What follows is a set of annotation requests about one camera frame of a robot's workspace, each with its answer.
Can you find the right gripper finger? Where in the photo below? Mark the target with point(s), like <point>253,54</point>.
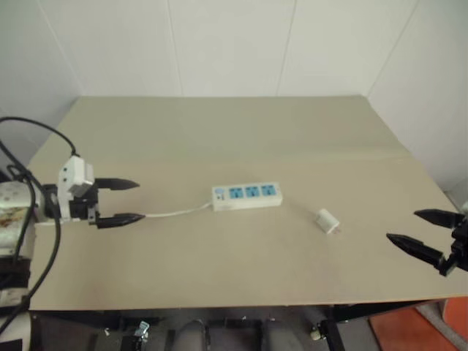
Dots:
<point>437,217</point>
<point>415,247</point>

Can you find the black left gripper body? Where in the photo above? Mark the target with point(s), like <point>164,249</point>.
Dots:
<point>81,208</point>

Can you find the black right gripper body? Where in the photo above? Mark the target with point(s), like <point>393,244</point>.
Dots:
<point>460,241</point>

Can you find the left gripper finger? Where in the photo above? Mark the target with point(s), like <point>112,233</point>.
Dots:
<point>118,221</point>
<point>117,184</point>

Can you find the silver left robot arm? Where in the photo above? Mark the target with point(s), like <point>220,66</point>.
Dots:
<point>12,215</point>

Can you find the white plug adapter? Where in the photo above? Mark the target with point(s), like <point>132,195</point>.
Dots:
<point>326,220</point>

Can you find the white blue power strip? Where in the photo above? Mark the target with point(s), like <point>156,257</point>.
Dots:
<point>248,197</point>

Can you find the silver metal clamp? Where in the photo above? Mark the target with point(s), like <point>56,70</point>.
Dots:
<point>142,328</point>

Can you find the white caster wheel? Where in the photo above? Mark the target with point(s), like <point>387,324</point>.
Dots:
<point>316,325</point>

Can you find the dark grey rounded shape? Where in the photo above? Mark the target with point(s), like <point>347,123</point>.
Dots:
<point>190,334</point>

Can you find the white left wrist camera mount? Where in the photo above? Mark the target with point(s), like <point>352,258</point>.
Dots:
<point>69,175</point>

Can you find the black table frame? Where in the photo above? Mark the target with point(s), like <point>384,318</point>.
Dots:
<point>373,307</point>

